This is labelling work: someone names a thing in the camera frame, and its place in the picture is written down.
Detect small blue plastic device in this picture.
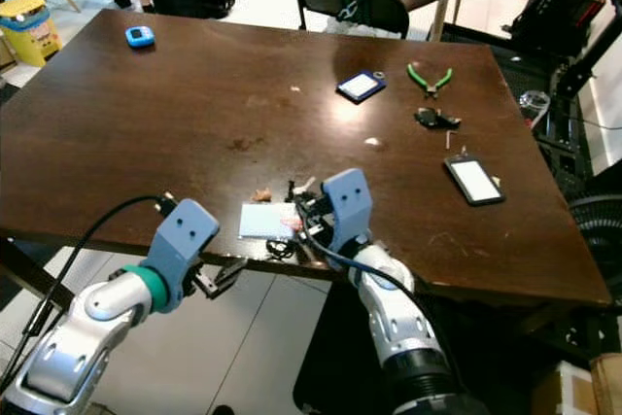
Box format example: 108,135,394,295
124,25,156,51

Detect cardboard box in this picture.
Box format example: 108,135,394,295
530,352,622,415

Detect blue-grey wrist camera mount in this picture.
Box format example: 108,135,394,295
146,198,221,314
321,168,374,262

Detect blue framed key tag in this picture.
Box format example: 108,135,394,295
336,69,388,105

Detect yellow toy bin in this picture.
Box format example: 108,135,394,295
0,0,62,69

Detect bunch of keys with rings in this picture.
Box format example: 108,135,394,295
264,177,327,266

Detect green handled pliers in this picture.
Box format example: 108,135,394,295
407,61,456,99

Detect clear glass cup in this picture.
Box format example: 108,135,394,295
520,90,553,117

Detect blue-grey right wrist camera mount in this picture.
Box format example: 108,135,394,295
321,168,374,262

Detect black framed key tag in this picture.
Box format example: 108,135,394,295
443,152,507,208

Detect black round fan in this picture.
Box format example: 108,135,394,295
568,191,622,275

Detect black car key fob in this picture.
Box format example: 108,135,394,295
413,107,464,132

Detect white card key tag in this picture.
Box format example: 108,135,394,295
239,203,298,240

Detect black chair with green strap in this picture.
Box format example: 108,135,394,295
296,0,411,40

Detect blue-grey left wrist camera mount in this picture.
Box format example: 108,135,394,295
146,198,221,314

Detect black machine with red trim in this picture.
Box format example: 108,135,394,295
509,0,611,58

